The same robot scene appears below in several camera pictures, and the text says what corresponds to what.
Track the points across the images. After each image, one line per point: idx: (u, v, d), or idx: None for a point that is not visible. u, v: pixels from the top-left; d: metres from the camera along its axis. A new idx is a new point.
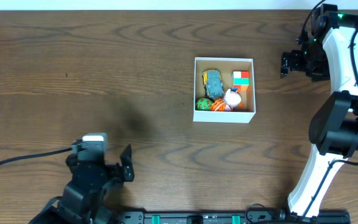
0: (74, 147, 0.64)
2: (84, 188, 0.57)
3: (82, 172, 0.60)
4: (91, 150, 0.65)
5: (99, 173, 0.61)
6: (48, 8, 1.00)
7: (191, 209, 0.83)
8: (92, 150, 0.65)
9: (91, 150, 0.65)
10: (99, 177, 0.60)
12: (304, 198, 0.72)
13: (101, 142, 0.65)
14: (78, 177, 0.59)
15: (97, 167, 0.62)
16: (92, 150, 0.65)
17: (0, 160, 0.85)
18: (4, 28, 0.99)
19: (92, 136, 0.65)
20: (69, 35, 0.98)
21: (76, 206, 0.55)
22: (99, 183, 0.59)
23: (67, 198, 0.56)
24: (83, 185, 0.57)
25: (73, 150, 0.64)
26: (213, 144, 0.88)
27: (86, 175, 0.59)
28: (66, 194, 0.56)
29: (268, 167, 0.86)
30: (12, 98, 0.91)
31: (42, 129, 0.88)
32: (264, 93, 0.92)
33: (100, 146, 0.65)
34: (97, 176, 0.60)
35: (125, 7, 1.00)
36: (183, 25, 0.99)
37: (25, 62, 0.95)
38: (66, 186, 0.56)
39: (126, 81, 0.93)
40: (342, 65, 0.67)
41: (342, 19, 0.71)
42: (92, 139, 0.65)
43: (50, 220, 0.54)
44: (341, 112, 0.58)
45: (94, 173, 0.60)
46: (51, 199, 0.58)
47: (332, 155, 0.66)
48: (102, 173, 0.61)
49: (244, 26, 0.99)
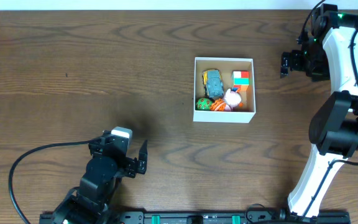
0: (103, 139, 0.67)
2: (97, 180, 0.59)
3: (94, 164, 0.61)
4: (116, 142, 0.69)
5: (110, 163, 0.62)
6: (50, 9, 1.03)
7: (191, 209, 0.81)
8: (117, 143, 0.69)
9: (117, 143, 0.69)
10: (110, 168, 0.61)
12: (304, 199, 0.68)
13: (126, 138, 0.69)
14: (90, 170, 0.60)
15: (109, 158, 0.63)
16: (117, 143, 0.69)
17: (0, 160, 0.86)
18: (7, 30, 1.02)
19: (122, 130, 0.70)
20: (71, 35, 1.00)
21: (92, 195, 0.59)
22: (111, 174, 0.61)
23: (82, 190, 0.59)
24: (96, 178, 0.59)
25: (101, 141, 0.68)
26: (213, 144, 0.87)
27: (99, 167, 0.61)
28: (81, 187, 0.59)
29: (268, 167, 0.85)
30: (14, 99, 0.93)
31: (43, 129, 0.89)
32: (264, 93, 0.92)
33: (124, 142, 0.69)
34: (108, 167, 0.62)
35: (126, 7, 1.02)
36: (183, 25, 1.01)
37: (27, 63, 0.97)
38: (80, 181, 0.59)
39: (127, 79, 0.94)
40: (342, 65, 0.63)
41: (342, 18, 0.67)
42: (119, 134, 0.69)
43: (72, 208, 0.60)
44: (342, 112, 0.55)
45: (105, 165, 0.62)
46: (71, 189, 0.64)
47: (332, 155, 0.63)
48: (112, 164, 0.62)
49: (243, 27, 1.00)
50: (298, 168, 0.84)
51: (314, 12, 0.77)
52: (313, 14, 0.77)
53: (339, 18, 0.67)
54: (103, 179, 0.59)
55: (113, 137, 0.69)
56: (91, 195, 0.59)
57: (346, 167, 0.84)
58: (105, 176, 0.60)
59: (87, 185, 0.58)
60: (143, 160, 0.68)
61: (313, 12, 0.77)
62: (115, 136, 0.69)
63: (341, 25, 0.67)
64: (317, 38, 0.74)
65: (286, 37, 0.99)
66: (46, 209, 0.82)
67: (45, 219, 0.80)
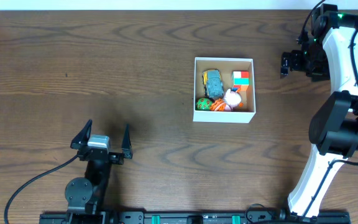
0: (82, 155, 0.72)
2: (82, 204, 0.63)
3: (71, 192, 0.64)
4: (96, 153, 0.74)
5: (83, 184, 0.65)
6: (50, 8, 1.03)
7: (191, 209, 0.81)
8: (97, 154, 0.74)
9: (96, 154, 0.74)
10: (87, 188, 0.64)
12: (304, 199, 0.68)
13: (104, 149, 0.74)
14: (70, 198, 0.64)
15: (80, 178, 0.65)
16: (96, 153, 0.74)
17: (0, 160, 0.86)
18: (6, 29, 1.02)
19: (97, 143, 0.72)
20: (71, 35, 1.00)
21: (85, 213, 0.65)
22: (89, 193, 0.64)
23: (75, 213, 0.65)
24: (79, 203, 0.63)
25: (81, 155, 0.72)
26: (213, 144, 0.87)
27: (78, 192, 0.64)
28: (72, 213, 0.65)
29: (268, 167, 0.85)
30: (13, 98, 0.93)
31: (43, 129, 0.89)
32: (264, 93, 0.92)
33: (103, 152, 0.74)
34: (84, 188, 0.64)
35: (125, 8, 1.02)
36: (183, 25, 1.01)
37: (27, 63, 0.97)
38: (68, 210, 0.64)
39: (127, 80, 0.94)
40: (342, 65, 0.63)
41: (342, 18, 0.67)
42: (97, 144, 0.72)
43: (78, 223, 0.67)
44: (341, 112, 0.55)
45: (81, 187, 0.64)
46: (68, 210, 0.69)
47: (332, 155, 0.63)
48: (85, 183, 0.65)
49: (243, 27, 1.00)
50: (298, 168, 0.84)
51: (314, 11, 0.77)
52: (313, 14, 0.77)
53: (339, 17, 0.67)
54: (86, 201, 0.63)
55: (91, 149, 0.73)
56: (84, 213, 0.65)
57: (346, 167, 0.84)
58: (86, 197, 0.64)
59: (76, 211, 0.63)
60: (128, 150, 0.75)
61: (313, 12, 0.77)
62: (93, 149, 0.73)
63: (341, 25, 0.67)
64: (317, 38, 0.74)
65: (286, 37, 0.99)
66: (46, 209, 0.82)
67: (45, 219, 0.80)
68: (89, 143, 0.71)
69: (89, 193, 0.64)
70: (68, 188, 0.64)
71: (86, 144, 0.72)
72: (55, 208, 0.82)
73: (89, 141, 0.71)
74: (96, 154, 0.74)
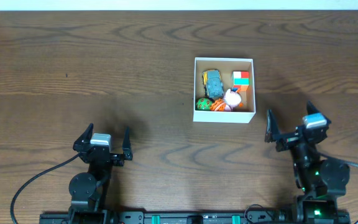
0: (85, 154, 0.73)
2: (84, 198, 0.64)
3: (75, 186, 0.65)
4: (98, 151, 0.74)
5: (87, 178, 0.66)
6: (50, 8, 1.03)
7: (191, 210, 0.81)
8: (99, 151, 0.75)
9: (99, 152, 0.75)
10: (89, 183, 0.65)
12: None
13: (107, 146, 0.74)
14: (74, 193, 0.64)
15: (84, 173, 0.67)
16: (98, 151, 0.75)
17: None
18: (7, 30, 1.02)
19: (100, 140, 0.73)
20: (70, 35, 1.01)
21: (87, 208, 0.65)
22: (92, 187, 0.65)
23: (78, 208, 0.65)
24: (81, 196, 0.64)
25: (84, 154, 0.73)
26: (213, 144, 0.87)
27: (81, 186, 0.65)
28: (74, 208, 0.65)
29: (268, 167, 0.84)
30: (13, 99, 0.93)
31: (43, 130, 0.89)
32: (263, 93, 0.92)
33: (105, 149, 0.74)
34: (87, 183, 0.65)
35: (125, 8, 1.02)
36: (182, 25, 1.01)
37: (27, 63, 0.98)
38: (71, 204, 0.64)
39: (127, 80, 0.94)
40: None
41: (320, 205, 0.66)
42: (99, 141, 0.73)
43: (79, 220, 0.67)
44: None
45: (84, 182, 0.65)
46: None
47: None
48: (89, 178, 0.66)
49: (242, 27, 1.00)
50: None
51: (330, 180, 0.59)
52: (317, 171, 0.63)
53: (317, 213, 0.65)
54: (88, 195, 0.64)
55: (94, 146, 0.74)
56: (86, 208, 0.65)
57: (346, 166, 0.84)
58: (89, 191, 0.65)
59: (79, 205, 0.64)
60: (128, 152, 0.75)
61: (325, 180, 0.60)
62: (96, 147, 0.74)
63: (317, 203, 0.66)
64: (316, 196, 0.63)
65: (286, 37, 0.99)
66: (46, 208, 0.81)
67: (45, 219, 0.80)
68: (91, 140, 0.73)
69: (93, 187, 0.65)
70: (71, 184, 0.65)
71: (89, 142, 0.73)
72: (55, 208, 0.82)
73: (92, 139, 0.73)
74: (99, 152, 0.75)
